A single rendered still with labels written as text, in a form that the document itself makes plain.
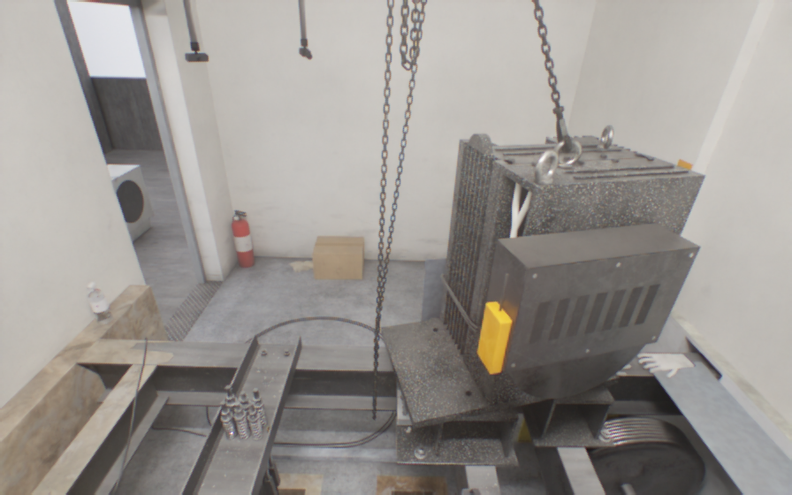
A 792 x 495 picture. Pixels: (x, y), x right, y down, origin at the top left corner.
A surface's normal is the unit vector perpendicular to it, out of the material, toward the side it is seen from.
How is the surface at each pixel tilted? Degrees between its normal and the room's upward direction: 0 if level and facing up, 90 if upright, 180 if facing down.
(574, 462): 0
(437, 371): 0
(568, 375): 90
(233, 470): 0
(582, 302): 90
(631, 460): 90
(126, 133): 90
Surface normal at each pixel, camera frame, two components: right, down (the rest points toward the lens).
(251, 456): 0.03, -0.88
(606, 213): 0.25, 0.47
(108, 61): 0.00, 0.48
